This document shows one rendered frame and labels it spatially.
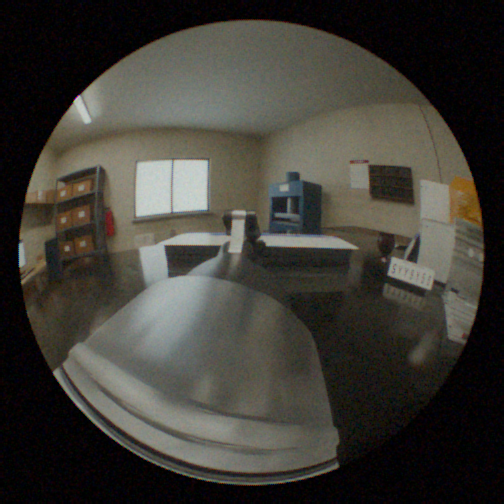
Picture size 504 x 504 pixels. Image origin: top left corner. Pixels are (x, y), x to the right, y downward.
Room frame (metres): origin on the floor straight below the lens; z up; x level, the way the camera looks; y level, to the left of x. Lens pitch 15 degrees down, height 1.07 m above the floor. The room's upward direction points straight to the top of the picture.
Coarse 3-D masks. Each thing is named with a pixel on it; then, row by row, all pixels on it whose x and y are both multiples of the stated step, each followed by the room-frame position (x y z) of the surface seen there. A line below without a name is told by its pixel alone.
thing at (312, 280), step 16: (176, 256) 0.32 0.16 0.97; (192, 256) 0.32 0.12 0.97; (208, 256) 0.31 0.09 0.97; (272, 256) 0.30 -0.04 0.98; (288, 256) 0.30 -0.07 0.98; (304, 256) 0.30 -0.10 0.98; (320, 256) 0.29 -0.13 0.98; (336, 256) 0.29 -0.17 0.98; (176, 272) 0.32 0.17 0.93; (272, 272) 0.30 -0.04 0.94; (288, 272) 0.30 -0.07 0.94; (304, 272) 0.30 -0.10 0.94; (320, 272) 0.29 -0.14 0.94; (336, 272) 0.29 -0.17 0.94; (288, 288) 0.30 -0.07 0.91; (304, 288) 0.30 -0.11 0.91; (320, 288) 0.29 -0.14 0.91; (336, 288) 0.29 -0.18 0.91
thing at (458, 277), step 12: (456, 228) 0.14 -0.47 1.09; (468, 228) 0.10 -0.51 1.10; (480, 228) 0.06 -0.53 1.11; (456, 240) 0.13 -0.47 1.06; (468, 240) 0.10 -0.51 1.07; (480, 240) 0.05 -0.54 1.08; (456, 252) 0.13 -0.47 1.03; (480, 252) 0.05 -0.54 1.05; (456, 264) 0.12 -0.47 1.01; (468, 264) 0.08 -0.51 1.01; (480, 264) 0.04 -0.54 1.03; (456, 276) 0.11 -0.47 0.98; (468, 276) 0.07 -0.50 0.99; (480, 276) 0.03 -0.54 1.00; (444, 288) 0.14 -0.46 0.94; (456, 288) 0.10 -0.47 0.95; (468, 288) 0.06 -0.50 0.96; (480, 288) 0.01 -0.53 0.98; (468, 300) 0.04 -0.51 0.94
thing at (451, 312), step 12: (444, 300) 0.11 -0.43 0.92; (456, 300) 0.09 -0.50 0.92; (444, 312) 0.09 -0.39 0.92; (456, 312) 0.06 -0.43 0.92; (468, 312) 0.02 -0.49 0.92; (444, 324) 0.06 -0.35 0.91; (456, 324) 0.04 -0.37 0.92; (468, 324) 0.00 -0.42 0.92; (444, 336) 0.04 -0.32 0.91; (456, 336) 0.02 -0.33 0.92; (444, 348) 0.02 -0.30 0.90; (456, 348) 0.00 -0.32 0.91
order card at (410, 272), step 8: (392, 264) 0.32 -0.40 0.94; (400, 264) 0.30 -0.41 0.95; (408, 264) 0.28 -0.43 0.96; (416, 264) 0.26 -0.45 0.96; (392, 272) 0.31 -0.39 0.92; (400, 272) 0.29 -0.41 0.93; (408, 272) 0.27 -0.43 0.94; (416, 272) 0.25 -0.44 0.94; (424, 272) 0.23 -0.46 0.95; (432, 272) 0.20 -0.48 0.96; (408, 280) 0.26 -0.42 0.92; (416, 280) 0.24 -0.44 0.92; (424, 280) 0.22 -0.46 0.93; (432, 280) 0.19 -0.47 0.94
